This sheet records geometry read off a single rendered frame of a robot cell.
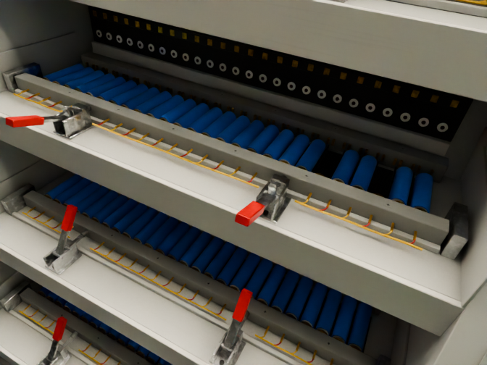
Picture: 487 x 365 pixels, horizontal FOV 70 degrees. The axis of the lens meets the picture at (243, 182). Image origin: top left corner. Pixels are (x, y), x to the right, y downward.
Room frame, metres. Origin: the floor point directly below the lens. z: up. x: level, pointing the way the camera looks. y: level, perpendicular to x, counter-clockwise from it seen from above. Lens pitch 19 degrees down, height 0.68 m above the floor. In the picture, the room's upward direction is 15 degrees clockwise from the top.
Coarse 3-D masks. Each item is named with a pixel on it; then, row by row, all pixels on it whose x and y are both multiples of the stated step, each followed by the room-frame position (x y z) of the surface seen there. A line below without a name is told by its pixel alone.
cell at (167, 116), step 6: (186, 102) 0.47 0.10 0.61; (192, 102) 0.48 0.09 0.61; (174, 108) 0.45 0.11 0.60; (180, 108) 0.46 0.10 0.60; (186, 108) 0.46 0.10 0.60; (192, 108) 0.47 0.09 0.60; (168, 114) 0.43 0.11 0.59; (174, 114) 0.44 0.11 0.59; (180, 114) 0.45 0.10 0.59; (168, 120) 0.43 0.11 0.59; (174, 120) 0.44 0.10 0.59
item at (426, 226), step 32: (32, 96) 0.45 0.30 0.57; (64, 96) 0.44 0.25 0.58; (128, 128) 0.41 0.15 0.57; (160, 128) 0.39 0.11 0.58; (224, 160) 0.37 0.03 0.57; (256, 160) 0.36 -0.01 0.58; (320, 192) 0.33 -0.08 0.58; (352, 192) 0.33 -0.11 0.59; (384, 224) 0.31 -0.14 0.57; (416, 224) 0.30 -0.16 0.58; (448, 224) 0.30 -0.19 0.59
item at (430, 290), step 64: (0, 64) 0.48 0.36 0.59; (64, 64) 0.57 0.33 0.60; (0, 128) 0.43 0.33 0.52; (384, 128) 0.43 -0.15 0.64; (128, 192) 0.37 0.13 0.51; (192, 192) 0.33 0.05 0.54; (256, 192) 0.34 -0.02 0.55; (448, 192) 0.39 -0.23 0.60; (320, 256) 0.28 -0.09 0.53; (384, 256) 0.28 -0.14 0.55; (448, 256) 0.29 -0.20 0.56; (448, 320) 0.25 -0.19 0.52
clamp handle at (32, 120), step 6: (66, 114) 0.40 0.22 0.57; (6, 120) 0.34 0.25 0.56; (12, 120) 0.33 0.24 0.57; (18, 120) 0.34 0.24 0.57; (24, 120) 0.34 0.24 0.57; (30, 120) 0.35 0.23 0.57; (36, 120) 0.36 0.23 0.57; (42, 120) 0.36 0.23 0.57; (48, 120) 0.37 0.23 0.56; (54, 120) 0.38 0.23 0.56; (60, 120) 0.39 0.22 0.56; (12, 126) 0.33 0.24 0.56; (18, 126) 0.34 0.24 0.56; (24, 126) 0.34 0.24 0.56
